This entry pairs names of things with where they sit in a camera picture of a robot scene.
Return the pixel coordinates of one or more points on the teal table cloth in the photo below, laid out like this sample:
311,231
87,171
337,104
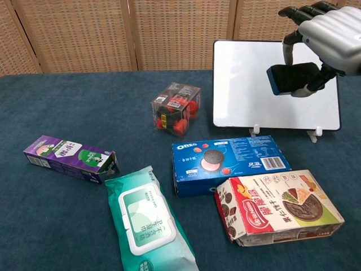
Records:
56,98

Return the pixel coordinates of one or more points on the red white wafer biscuit box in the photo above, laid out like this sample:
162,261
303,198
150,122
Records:
282,209

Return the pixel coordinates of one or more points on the black blue whiteboard eraser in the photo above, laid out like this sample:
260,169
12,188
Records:
293,76

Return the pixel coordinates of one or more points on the purple toothpaste box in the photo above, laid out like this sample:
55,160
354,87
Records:
65,155

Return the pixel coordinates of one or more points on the clear box with red caps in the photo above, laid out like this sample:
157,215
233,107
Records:
175,110

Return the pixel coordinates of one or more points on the white plastic board stand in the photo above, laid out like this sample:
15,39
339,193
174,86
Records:
318,131
256,128

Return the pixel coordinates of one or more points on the blue Oreo cookie box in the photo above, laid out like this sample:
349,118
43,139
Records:
191,166

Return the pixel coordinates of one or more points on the woven bamboo folding screen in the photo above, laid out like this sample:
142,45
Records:
84,34

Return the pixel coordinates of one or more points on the white magnetic whiteboard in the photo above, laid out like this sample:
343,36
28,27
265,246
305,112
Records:
242,93

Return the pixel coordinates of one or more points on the green wet wipes pack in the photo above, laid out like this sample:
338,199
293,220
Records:
146,214

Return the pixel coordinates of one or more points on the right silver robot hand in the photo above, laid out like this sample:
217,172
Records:
335,36

